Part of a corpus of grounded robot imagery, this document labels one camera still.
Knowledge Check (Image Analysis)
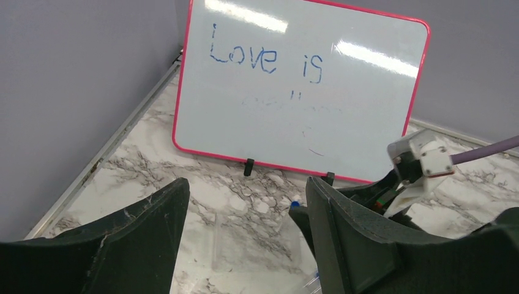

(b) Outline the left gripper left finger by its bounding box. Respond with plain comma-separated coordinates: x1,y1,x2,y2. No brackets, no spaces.
1,178,190,293

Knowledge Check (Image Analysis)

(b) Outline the pink framed whiteboard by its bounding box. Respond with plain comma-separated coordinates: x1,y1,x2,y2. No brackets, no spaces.
172,1,430,183

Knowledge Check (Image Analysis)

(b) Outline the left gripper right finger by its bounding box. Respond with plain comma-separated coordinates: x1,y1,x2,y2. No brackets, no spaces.
305,178,518,293

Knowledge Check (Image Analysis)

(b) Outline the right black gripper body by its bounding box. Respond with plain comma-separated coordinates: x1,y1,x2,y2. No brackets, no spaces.
289,170,399,256

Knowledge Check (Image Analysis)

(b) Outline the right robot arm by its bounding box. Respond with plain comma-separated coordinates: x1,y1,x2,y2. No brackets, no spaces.
289,170,518,264

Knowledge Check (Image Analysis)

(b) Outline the clear test tube rack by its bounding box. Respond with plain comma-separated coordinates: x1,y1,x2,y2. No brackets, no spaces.
207,214,320,293

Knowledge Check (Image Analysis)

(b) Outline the whiteboard black stand foot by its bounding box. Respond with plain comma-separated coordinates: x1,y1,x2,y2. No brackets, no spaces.
322,172,335,186
243,158,255,176

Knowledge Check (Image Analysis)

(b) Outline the blue capped test tube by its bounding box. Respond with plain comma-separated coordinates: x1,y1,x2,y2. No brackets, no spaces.
289,201,301,209

